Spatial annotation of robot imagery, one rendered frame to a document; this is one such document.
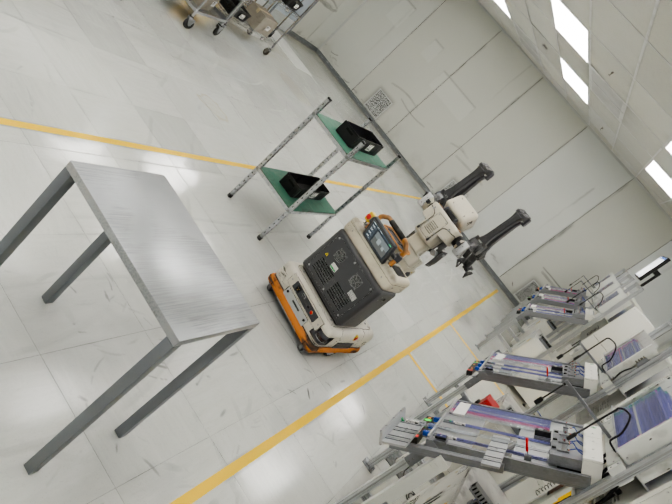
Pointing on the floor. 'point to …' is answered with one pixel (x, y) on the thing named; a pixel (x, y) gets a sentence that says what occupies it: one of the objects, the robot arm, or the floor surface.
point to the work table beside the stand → (210, 287)
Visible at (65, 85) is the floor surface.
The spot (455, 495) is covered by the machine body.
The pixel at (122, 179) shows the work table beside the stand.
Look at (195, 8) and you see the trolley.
